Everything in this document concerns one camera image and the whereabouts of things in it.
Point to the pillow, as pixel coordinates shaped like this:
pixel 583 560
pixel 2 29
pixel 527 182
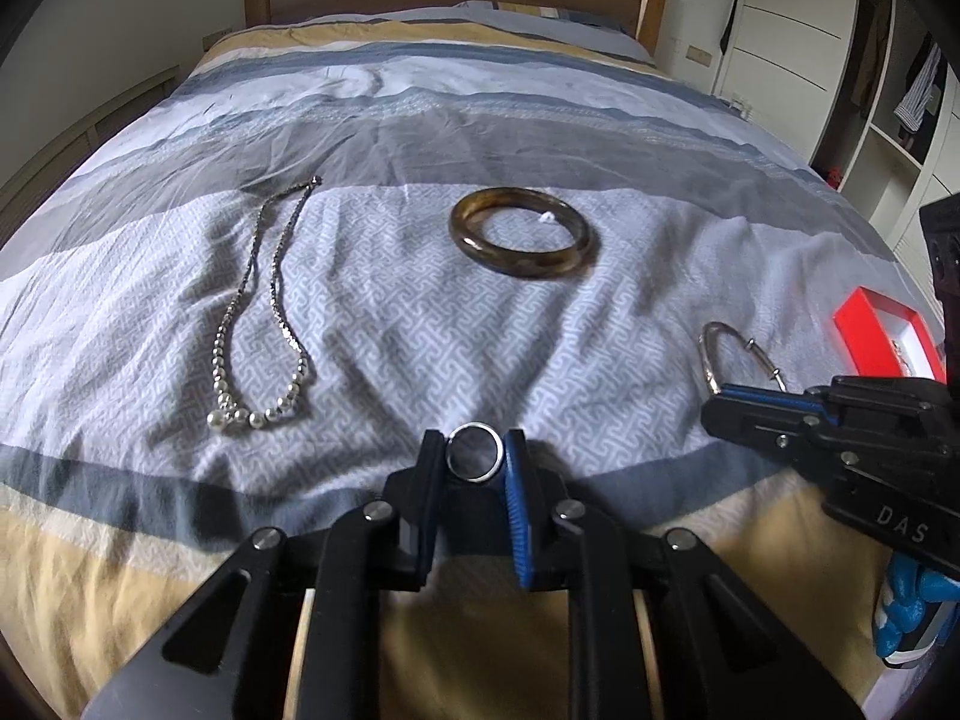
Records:
pixel 555 30

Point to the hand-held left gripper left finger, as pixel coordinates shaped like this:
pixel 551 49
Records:
pixel 420 480

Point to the thin silver bangle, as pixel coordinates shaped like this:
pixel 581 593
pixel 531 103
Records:
pixel 706 367

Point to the striped duvet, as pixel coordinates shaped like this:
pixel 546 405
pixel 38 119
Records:
pixel 375 165

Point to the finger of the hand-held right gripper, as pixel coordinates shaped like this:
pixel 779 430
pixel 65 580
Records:
pixel 757 439
pixel 772 396

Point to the dark brown bangle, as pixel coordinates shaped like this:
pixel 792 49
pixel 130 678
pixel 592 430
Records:
pixel 517 268

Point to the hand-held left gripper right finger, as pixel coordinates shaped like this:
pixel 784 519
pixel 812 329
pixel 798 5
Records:
pixel 517 510

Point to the nightstand clutter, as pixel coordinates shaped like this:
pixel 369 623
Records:
pixel 742 105

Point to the white wardrobe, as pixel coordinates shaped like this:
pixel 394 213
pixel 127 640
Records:
pixel 795 22

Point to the jewelry piece in box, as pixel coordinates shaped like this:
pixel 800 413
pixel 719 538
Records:
pixel 902 354

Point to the small red object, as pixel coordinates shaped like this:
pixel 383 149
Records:
pixel 834 178

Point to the wall socket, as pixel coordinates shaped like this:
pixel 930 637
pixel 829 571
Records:
pixel 217 34
pixel 699 55

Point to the striped hanging garment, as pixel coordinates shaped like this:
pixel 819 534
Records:
pixel 916 90

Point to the person's right hand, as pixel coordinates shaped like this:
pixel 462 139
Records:
pixel 919 615

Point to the red box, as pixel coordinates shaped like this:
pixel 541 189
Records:
pixel 862 330

